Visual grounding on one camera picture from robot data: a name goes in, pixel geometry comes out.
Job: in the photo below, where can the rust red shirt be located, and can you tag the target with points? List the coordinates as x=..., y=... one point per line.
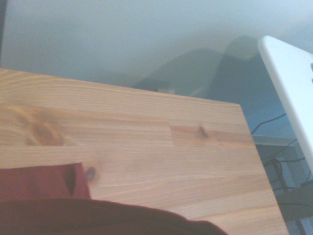
x=97, y=218

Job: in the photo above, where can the white rounded flat panel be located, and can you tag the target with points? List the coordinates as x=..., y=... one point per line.
x=288, y=80

